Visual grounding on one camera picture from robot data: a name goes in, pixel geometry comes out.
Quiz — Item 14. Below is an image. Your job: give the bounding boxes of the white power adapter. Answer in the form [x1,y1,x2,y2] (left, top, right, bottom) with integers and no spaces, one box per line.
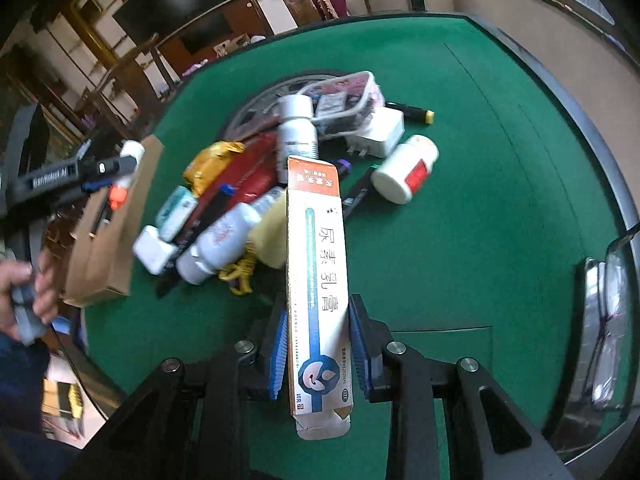
[345,106,405,158]
[132,225,178,276]

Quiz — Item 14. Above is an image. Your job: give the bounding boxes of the metal table tray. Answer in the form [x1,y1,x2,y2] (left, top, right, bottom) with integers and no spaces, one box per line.
[570,232,638,411]

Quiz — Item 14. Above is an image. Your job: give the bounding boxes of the yellow snack packet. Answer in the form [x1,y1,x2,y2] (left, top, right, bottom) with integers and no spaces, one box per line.
[182,141,247,197]

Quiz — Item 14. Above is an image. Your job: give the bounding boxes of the black marker yellow caps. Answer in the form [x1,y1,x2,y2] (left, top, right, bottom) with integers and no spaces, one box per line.
[385,101,435,125]

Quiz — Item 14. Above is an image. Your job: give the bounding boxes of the white capped medicine bottle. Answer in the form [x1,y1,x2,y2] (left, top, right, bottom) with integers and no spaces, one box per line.
[276,94,321,186]

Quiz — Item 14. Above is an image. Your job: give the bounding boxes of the teal cartoon tissue packet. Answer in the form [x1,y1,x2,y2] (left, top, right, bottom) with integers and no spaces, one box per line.
[155,186,198,241]

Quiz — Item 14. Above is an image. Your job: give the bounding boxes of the pink clear zip pouch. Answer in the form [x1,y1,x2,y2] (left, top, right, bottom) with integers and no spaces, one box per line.
[295,71,385,141]

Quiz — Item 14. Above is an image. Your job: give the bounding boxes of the white jar red label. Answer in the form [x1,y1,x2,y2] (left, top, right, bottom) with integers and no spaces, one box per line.
[371,134,440,206]

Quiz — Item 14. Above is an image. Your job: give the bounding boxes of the dark red packet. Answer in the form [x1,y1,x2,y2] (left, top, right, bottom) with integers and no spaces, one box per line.
[187,132,281,251]

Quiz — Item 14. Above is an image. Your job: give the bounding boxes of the brown cardboard box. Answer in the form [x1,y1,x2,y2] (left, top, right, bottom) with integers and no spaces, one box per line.
[62,135,166,308]

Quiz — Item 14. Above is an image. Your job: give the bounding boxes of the white orange ointment box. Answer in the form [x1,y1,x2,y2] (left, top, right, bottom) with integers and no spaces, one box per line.
[286,156,355,441]

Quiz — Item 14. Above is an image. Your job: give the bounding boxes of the black pen blue cap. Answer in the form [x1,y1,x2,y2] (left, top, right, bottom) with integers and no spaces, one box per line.
[155,184,237,300]

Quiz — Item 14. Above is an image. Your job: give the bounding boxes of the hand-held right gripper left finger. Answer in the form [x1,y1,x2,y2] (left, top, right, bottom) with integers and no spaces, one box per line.
[65,292,290,480]

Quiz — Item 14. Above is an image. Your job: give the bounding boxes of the round metal table plate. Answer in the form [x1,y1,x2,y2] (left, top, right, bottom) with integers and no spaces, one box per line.
[220,74,358,142]

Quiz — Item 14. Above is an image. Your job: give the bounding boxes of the white bottle red print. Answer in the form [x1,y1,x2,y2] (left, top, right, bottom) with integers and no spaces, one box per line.
[176,202,262,285]

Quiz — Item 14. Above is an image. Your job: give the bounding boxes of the person's left hand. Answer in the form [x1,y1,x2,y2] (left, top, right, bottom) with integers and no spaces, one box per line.
[0,250,61,331]

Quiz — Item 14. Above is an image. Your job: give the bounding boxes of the white bottle orange cap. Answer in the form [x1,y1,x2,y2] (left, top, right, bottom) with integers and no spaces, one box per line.
[109,140,146,211]

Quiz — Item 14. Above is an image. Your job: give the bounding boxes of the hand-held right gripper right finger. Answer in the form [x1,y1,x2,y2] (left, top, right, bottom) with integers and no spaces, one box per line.
[348,292,576,480]

